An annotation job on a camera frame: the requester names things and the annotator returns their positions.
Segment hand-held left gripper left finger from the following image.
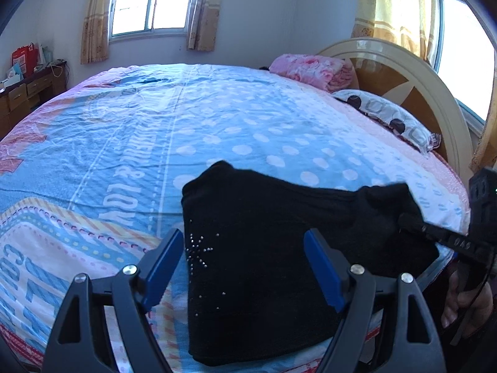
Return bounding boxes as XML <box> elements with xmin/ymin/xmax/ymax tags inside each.
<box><xmin>41</xmin><ymin>227</ymin><xmax>185</xmax><ymax>373</ymax></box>

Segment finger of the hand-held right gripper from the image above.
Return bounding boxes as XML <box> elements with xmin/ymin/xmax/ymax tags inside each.
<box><xmin>400</xmin><ymin>212</ymin><xmax>471</xmax><ymax>251</ymax></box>

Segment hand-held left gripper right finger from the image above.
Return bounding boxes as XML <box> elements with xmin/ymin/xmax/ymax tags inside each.
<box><xmin>303</xmin><ymin>228</ymin><xmax>447</xmax><ymax>373</ymax></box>

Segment black pants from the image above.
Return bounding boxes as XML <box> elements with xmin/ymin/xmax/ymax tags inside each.
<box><xmin>181</xmin><ymin>160</ymin><xmax>441</xmax><ymax>366</ymax></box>

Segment person's right hand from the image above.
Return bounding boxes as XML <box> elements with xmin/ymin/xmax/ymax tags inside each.
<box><xmin>441</xmin><ymin>270</ymin><xmax>496</xmax><ymax>337</ymax></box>

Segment yellow patterned curtain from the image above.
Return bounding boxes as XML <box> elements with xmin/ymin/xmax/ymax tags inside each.
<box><xmin>351</xmin><ymin>0</ymin><xmax>441</xmax><ymax>65</ymax></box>
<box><xmin>469</xmin><ymin>120</ymin><xmax>497</xmax><ymax>174</ymax></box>

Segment patterned pillow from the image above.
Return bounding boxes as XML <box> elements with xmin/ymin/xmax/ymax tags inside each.
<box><xmin>332</xmin><ymin>89</ymin><xmax>443</xmax><ymax>154</ymax></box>

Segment bed with patterned sheet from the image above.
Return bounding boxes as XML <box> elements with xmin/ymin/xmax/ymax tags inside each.
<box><xmin>0</xmin><ymin>62</ymin><xmax>472</xmax><ymax>373</ymax></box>

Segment cream and wood headboard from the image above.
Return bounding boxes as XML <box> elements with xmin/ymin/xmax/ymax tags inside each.
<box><xmin>315</xmin><ymin>38</ymin><xmax>476</xmax><ymax>181</ymax></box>

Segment large bright window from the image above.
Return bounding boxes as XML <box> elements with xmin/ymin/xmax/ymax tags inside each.
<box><xmin>433</xmin><ymin>0</ymin><xmax>497</xmax><ymax>125</ymax></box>

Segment pink floral folded blanket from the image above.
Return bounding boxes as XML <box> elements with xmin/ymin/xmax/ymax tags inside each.
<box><xmin>269</xmin><ymin>54</ymin><xmax>355</xmax><ymax>94</ymax></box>

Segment wooden desk with drawers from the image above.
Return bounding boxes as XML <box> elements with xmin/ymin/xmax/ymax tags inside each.
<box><xmin>0</xmin><ymin>60</ymin><xmax>71</xmax><ymax>140</ymax></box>

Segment red paper bag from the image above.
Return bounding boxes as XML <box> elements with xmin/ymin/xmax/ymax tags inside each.
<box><xmin>11</xmin><ymin>44</ymin><xmax>39</xmax><ymax>78</ymax></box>

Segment beige floral curtain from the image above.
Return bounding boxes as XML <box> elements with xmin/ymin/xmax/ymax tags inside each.
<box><xmin>186</xmin><ymin>0</ymin><xmax>223</xmax><ymax>52</ymax></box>
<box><xmin>80</xmin><ymin>0</ymin><xmax>117</xmax><ymax>65</ymax></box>

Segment sliding window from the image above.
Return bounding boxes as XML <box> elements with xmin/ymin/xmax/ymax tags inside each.
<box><xmin>108</xmin><ymin>0</ymin><xmax>195</xmax><ymax>43</ymax></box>

